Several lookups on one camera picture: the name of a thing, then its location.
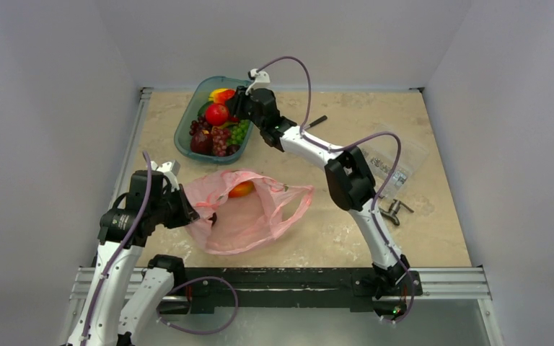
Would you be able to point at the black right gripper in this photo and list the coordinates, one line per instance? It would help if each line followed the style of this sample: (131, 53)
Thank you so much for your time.
(241, 101)

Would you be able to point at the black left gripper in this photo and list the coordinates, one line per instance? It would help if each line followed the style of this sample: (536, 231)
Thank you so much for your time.
(187, 213)

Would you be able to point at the yellow fake mango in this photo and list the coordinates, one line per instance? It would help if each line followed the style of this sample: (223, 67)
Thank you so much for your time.
(215, 94)

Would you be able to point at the pink plastic bag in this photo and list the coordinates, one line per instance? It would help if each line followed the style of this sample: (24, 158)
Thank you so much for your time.
(248, 222)

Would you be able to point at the red orange fake mango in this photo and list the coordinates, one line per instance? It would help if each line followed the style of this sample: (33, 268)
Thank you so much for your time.
(242, 189)

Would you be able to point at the green fake avocado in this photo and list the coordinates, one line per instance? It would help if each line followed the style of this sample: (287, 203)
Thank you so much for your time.
(202, 110)

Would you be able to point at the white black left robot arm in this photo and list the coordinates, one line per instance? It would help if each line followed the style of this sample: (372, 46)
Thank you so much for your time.
(109, 316)

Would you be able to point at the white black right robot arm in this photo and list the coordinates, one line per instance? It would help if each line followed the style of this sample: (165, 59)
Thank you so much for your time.
(350, 183)

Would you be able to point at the green fake grape bunch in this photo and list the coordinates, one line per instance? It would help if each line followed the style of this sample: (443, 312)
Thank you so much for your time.
(238, 132)

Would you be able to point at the red fake grape bunch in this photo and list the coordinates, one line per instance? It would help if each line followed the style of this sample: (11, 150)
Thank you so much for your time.
(220, 137)

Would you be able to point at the dark fake plum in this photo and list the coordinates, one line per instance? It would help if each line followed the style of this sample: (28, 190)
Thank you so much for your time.
(232, 149)

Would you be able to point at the dark red fake apple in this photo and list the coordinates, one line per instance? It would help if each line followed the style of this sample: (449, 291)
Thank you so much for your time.
(202, 143)

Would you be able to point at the dark purple grape bunch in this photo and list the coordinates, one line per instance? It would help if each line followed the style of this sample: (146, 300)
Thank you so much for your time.
(199, 124)

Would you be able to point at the teal plastic basin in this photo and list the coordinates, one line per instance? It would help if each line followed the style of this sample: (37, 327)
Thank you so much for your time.
(182, 137)

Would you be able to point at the clear plastic screw box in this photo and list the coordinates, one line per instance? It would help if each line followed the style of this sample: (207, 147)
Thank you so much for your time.
(381, 153)

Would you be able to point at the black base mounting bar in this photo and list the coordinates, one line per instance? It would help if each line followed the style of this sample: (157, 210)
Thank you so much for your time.
(357, 289)

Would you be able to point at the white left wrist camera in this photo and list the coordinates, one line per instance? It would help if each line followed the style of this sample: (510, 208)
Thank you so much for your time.
(169, 169)

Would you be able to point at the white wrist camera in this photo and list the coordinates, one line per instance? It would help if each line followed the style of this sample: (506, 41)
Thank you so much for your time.
(169, 169)
(260, 79)

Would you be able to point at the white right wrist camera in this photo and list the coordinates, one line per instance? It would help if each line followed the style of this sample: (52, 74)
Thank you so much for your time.
(260, 79)

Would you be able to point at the small black handled hammer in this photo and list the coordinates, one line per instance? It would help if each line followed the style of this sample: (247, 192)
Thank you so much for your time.
(315, 122)

